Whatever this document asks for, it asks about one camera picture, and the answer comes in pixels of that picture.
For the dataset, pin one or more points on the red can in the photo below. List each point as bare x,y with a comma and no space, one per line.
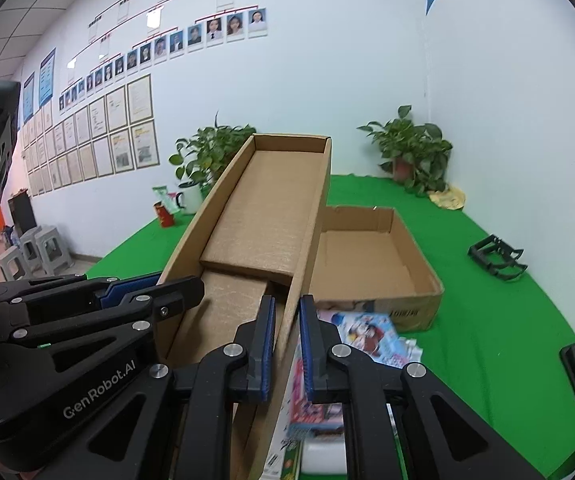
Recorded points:
165,217

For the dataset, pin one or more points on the black plastic rack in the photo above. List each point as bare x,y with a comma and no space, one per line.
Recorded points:
497,257

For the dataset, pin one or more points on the white enamel mug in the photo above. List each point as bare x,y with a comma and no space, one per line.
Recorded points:
191,201

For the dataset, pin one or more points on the white printed packet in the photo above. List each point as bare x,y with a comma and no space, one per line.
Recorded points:
407,350

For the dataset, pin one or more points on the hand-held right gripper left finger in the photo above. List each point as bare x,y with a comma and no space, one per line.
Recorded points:
267,350

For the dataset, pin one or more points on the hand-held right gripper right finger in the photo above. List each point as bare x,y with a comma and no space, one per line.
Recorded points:
308,350

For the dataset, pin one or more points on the yellow cloth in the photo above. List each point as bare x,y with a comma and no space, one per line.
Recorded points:
447,197

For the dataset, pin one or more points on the bushy potted plant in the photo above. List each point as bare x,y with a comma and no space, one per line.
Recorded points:
212,150

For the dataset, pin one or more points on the row of portrait photos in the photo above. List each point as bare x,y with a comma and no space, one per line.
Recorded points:
195,37

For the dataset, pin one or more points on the blue notice board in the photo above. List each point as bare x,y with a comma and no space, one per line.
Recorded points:
47,77
28,99

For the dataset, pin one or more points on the green and white book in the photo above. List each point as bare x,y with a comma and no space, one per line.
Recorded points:
287,465

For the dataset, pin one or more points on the pink illustrated book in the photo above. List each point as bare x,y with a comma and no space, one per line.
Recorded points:
317,417

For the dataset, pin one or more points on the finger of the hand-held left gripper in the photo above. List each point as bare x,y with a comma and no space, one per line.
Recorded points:
117,292
167,305

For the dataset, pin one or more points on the green snack packet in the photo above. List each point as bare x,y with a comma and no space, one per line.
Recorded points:
165,196

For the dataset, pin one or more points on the blue illustrated comic book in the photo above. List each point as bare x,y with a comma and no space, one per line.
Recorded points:
362,335

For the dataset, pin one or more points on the shallow cardboard box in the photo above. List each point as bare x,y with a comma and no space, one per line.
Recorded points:
357,260

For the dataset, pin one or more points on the black cabinet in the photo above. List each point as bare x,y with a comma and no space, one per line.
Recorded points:
22,212

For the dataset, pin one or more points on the group of framed certificates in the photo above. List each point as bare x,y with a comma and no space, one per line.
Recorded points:
117,135

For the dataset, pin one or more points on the long cardboard box with inserts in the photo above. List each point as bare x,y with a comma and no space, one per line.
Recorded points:
267,210

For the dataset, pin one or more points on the potted plant in red pot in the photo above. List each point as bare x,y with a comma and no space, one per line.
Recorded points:
417,145

